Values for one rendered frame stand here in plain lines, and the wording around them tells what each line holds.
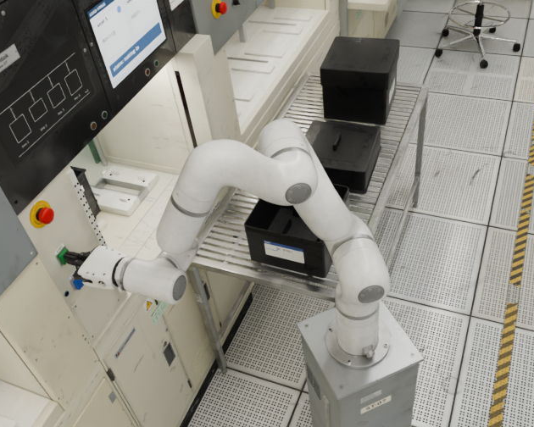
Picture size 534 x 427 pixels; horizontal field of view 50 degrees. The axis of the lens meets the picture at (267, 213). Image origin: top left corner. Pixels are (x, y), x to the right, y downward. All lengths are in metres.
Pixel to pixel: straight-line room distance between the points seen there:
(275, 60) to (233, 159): 1.74
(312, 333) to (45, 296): 0.77
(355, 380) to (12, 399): 0.95
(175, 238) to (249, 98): 1.39
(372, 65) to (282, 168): 1.40
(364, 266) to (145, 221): 0.94
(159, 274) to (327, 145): 1.10
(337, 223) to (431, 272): 1.68
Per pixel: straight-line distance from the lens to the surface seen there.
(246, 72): 2.77
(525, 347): 2.75
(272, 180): 1.10
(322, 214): 1.25
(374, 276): 1.37
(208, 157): 1.13
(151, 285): 1.36
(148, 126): 2.13
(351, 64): 2.45
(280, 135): 1.17
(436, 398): 2.55
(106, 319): 1.79
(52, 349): 1.62
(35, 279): 1.49
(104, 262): 1.45
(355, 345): 1.67
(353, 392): 1.67
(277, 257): 1.90
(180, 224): 1.22
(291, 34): 3.05
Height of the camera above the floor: 2.22
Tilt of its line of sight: 43 degrees down
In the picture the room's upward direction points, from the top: 9 degrees counter-clockwise
